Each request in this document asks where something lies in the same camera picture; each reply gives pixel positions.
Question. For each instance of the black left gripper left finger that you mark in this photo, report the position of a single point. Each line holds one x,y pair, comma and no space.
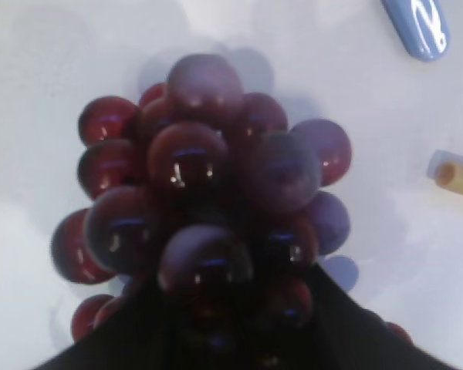
142,334

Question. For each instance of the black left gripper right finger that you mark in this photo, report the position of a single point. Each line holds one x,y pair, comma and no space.
304,320

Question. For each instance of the gold glitter pen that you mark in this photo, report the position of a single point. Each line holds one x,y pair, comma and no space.
446,170

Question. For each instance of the purple grape bunch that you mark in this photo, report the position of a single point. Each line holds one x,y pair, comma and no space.
197,187

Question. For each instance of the blue scissors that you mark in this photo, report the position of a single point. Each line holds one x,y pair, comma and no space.
421,27

